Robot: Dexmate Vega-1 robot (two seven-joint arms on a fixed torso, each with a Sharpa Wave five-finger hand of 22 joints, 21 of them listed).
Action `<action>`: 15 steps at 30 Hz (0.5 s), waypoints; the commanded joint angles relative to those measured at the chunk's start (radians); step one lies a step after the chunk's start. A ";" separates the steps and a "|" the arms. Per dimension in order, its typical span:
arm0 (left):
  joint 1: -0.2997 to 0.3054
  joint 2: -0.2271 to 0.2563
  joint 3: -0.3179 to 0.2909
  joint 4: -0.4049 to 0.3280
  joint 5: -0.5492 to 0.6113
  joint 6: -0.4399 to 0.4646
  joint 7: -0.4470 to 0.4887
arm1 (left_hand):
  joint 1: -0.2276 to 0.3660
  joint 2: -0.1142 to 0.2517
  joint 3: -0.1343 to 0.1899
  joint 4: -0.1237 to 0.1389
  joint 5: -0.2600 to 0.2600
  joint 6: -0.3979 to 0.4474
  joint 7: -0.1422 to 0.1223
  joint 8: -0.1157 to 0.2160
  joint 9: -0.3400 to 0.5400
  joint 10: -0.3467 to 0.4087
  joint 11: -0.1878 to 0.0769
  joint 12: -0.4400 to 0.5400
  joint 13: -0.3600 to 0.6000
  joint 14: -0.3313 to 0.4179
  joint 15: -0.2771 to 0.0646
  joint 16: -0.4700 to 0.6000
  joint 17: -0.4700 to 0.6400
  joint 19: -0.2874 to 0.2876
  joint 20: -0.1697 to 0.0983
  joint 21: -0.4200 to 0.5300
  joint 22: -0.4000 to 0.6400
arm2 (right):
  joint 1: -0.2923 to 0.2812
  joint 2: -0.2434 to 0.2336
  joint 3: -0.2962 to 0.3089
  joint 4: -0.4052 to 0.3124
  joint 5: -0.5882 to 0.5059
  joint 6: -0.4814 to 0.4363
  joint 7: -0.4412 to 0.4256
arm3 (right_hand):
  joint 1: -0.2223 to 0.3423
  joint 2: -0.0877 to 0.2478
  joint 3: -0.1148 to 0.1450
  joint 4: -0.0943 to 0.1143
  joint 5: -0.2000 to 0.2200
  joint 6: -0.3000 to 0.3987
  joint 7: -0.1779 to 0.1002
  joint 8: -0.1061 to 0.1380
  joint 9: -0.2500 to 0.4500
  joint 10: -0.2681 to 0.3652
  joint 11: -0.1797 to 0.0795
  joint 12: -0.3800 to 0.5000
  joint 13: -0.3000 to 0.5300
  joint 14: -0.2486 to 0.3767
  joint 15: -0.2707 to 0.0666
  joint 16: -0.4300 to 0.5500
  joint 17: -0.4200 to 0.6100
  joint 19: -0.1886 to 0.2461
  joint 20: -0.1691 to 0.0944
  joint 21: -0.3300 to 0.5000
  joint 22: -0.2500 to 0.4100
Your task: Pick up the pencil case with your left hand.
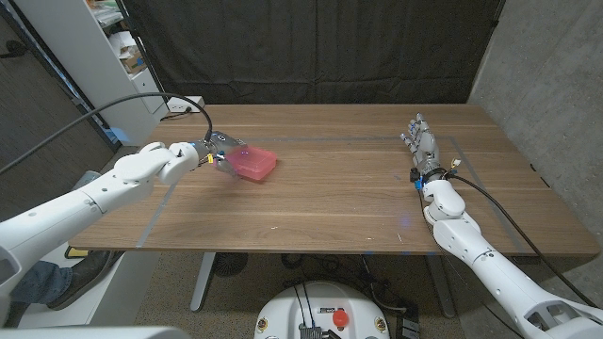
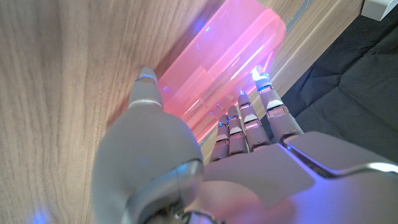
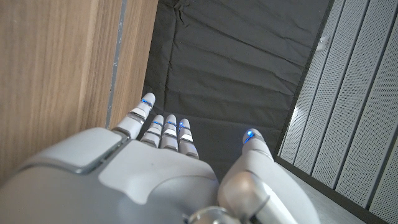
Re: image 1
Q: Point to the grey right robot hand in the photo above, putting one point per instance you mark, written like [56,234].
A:
[426,148]

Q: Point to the person's leg in jeans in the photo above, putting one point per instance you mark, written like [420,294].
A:
[40,285]

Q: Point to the red emergency stop button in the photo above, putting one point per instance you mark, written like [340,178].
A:
[340,318]

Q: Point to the rolled printed poster tube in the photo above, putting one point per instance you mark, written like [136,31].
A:
[89,178]

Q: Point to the black power adapter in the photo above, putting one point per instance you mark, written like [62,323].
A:
[407,327]

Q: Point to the grey tape outline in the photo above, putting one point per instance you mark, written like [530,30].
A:
[330,139]

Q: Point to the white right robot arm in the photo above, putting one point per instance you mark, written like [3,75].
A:
[494,278]

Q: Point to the white shelf cabinet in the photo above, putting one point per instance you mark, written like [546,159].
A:
[61,28]

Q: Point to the small cardboard box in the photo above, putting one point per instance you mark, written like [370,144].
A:
[133,63]

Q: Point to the black curtain backdrop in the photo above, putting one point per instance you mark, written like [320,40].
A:
[320,47]

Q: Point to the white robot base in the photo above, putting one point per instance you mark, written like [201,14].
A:
[292,306]

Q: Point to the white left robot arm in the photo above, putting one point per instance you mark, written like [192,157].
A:
[94,198]

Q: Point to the grey table leg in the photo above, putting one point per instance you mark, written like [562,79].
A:
[440,287]
[202,282]

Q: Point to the green and white shelf clutter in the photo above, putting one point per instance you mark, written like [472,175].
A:
[106,14]

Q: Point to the white power strip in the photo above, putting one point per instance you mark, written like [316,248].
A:
[181,106]

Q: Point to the pink plastic pencil case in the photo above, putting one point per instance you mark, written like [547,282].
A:
[254,162]

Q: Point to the yellow and black object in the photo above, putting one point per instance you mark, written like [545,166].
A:
[75,253]

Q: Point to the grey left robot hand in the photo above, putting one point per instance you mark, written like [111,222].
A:
[223,143]

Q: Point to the white crumpled packaging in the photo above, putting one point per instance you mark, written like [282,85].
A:
[123,43]

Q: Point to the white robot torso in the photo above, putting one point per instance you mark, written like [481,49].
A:
[94,333]

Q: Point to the dark shoe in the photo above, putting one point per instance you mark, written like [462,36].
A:
[85,278]

